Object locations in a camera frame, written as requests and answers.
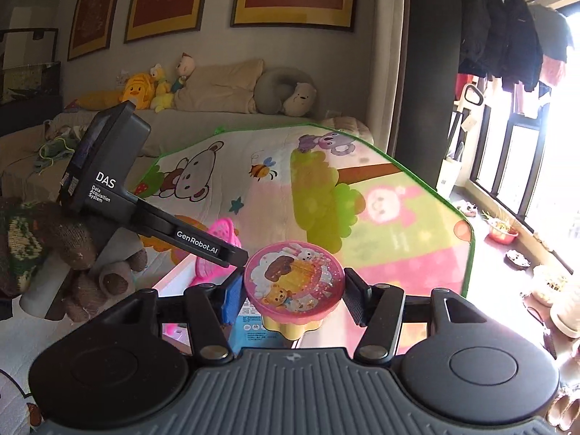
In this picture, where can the white bear plush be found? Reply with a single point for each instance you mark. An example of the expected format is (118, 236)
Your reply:
(299, 99)

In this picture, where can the grey neck pillow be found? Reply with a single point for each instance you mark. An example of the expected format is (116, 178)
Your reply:
(269, 93)

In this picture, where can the black cabinet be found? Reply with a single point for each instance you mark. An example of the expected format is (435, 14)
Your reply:
(27, 99)

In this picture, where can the blue wet wipes pack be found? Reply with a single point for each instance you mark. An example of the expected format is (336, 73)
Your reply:
(249, 331)

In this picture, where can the green cloth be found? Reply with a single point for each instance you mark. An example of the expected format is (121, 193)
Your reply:
(54, 149)

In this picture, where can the black hanging jacket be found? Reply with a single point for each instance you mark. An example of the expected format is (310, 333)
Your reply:
(494, 31)

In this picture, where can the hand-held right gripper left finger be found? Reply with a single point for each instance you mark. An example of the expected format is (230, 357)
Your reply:
(231, 301)

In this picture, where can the grey hanging garment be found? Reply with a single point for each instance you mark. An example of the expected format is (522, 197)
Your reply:
(550, 31)

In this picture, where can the pink plastic basket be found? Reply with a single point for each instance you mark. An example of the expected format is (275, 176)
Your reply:
(222, 231)

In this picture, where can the red bowl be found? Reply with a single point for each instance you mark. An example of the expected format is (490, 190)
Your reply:
(502, 232)

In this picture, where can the white bin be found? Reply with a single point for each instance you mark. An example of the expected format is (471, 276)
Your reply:
(448, 176)

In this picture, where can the long yellow plush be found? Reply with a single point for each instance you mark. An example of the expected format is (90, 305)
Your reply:
(97, 99)

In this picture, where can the pink round toy yellow base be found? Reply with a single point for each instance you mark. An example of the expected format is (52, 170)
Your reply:
(294, 281)

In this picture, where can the brown knitted teddy bear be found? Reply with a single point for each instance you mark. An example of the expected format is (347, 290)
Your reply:
(68, 235)

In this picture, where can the cartoon boy doll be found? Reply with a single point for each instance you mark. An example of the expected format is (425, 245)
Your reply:
(183, 70)

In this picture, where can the beige pillow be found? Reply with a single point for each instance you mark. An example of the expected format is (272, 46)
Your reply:
(217, 86)

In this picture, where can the printed cartoon play mat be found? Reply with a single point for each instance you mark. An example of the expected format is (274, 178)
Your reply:
(408, 244)

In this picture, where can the beige sofa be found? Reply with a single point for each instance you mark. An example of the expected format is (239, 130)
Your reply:
(181, 122)

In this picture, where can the pink cardboard box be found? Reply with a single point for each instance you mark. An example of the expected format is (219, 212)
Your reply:
(181, 277)

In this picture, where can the small yellow duck plush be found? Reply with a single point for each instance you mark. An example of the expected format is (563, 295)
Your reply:
(161, 95)

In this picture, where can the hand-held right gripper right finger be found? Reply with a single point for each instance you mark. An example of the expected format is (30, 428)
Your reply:
(355, 300)

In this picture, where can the beige fluffy slippers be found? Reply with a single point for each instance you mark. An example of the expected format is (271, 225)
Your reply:
(559, 299)

